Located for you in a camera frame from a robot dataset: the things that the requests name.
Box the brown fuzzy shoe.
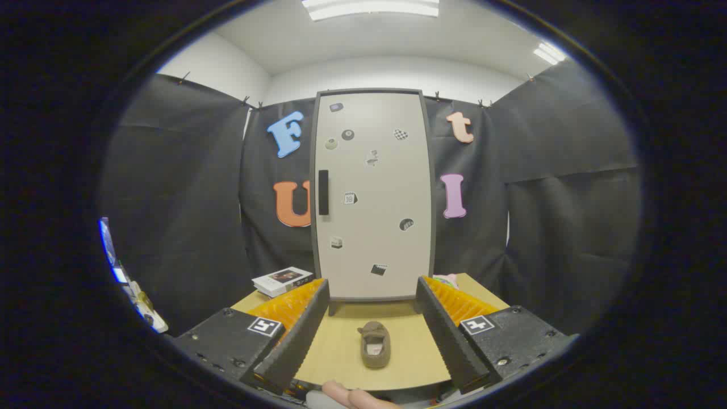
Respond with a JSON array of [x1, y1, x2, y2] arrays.
[[358, 321, 392, 369]]

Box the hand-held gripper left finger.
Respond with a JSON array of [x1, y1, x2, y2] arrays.
[[172, 277, 331, 397]]

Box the white book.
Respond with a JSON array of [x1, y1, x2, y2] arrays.
[[252, 266, 315, 298]]

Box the grey shoe cabinet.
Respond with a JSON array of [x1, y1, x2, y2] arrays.
[[310, 88, 438, 316]]

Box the black backdrop cloth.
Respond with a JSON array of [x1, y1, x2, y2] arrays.
[[98, 57, 642, 336]]

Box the small ceiling light panel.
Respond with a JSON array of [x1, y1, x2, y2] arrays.
[[533, 43, 567, 65]]

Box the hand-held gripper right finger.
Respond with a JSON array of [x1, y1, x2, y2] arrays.
[[415, 276, 580, 395]]

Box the long ceiling light panel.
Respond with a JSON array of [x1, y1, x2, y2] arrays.
[[301, 0, 441, 22]]

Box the white side table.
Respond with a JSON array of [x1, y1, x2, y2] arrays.
[[112, 261, 169, 334]]

